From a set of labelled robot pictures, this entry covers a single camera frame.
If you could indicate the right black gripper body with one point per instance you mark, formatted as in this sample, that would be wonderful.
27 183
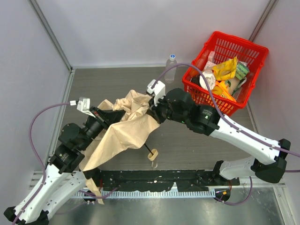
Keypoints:
156 110

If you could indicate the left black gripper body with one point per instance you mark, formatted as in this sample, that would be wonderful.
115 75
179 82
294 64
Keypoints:
100 116

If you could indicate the beige folding umbrella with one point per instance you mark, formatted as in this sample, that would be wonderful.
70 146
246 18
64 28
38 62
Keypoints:
130 133

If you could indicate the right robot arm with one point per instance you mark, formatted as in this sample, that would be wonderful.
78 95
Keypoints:
266 162

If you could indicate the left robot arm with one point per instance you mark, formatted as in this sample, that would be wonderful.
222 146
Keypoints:
61 180

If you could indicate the clear water bottle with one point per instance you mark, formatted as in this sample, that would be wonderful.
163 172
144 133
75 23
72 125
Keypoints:
170 75

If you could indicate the orange snack bag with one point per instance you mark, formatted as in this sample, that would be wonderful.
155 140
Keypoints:
222 89

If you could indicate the white box in basket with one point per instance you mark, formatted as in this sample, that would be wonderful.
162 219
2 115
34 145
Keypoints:
210 62

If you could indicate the beige cup in basket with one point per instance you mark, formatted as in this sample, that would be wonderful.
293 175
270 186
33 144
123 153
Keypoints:
233 84

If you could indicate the yellow snack bag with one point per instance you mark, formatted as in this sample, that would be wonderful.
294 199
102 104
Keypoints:
225 70

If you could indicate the green carton box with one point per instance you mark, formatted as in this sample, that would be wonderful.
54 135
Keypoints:
241 70

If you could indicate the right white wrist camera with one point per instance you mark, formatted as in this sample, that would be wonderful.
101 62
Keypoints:
157 92

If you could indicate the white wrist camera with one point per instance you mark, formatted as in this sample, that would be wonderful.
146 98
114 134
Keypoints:
82 105
157 92

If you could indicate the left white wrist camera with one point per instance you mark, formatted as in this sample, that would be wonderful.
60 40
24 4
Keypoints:
82 105

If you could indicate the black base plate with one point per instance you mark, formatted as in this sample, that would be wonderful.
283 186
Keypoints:
159 180

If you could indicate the white slotted cable duct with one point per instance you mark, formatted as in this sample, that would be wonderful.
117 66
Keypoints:
173 193

